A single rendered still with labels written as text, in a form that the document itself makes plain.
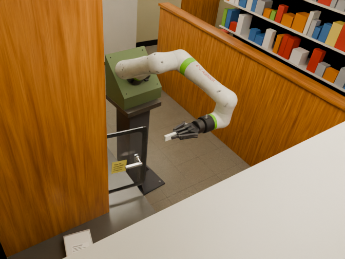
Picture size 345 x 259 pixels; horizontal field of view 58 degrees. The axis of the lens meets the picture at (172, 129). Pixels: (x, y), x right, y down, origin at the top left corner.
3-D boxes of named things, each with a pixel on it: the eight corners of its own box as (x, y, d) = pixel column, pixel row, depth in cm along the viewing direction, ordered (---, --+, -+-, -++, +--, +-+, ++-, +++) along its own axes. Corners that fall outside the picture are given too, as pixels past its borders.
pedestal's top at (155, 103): (138, 88, 271) (138, 84, 268) (160, 106, 253) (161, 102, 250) (105, 98, 253) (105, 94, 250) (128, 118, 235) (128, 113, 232)
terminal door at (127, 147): (88, 199, 161) (82, 139, 137) (143, 183, 173) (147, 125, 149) (88, 200, 160) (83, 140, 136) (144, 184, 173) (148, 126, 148)
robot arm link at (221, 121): (231, 128, 179) (219, 117, 185) (237, 112, 171) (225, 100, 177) (213, 135, 172) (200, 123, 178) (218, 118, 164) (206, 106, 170)
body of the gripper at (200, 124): (197, 115, 169) (183, 120, 164) (207, 124, 164) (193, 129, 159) (195, 126, 173) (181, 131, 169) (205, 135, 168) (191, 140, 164)
